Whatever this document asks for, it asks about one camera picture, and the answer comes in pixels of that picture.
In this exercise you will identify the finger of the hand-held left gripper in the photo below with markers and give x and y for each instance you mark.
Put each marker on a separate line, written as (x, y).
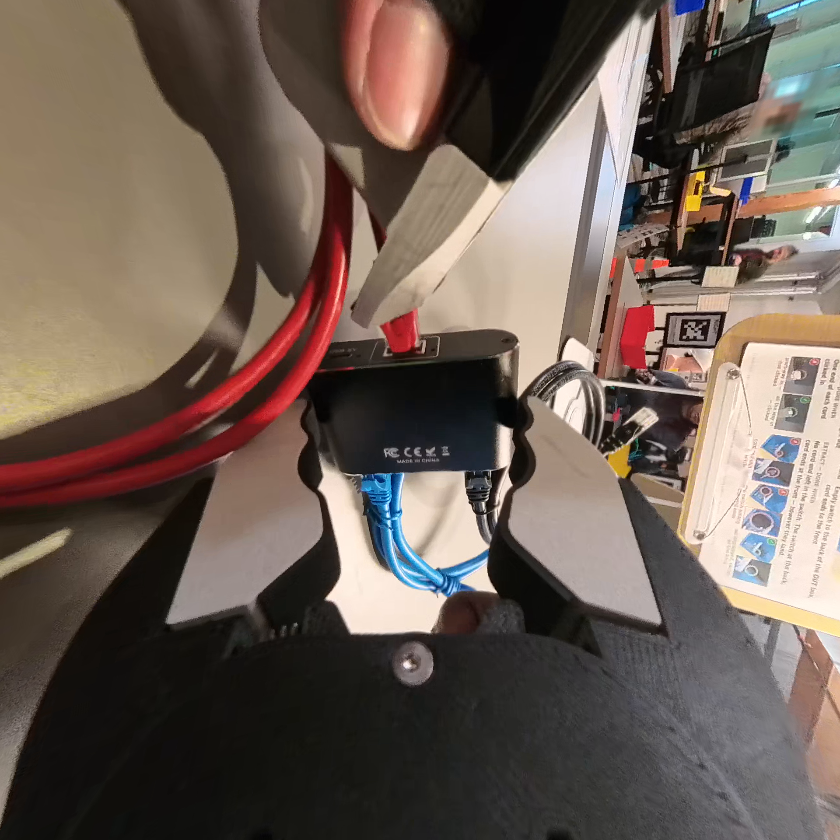
(433, 229)

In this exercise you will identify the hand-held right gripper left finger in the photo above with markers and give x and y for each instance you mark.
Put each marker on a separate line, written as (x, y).
(249, 525)

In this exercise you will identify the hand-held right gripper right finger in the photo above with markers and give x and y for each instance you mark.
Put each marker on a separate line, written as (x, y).
(577, 525)

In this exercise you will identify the black ethernet port splitter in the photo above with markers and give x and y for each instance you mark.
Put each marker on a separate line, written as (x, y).
(420, 407)

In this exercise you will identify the person's left hand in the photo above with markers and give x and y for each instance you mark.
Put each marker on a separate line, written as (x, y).
(400, 72)

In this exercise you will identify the person's right hand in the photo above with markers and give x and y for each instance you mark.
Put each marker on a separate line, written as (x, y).
(466, 613)

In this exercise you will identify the red box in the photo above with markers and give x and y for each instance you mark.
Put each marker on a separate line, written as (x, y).
(638, 334)

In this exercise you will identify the black white marker tag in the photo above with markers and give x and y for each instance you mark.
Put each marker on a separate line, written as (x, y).
(694, 329)

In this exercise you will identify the printed instruction sheet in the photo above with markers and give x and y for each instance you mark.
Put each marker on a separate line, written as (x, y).
(814, 459)

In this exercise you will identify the white document stand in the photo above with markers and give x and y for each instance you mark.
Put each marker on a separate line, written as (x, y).
(774, 325)

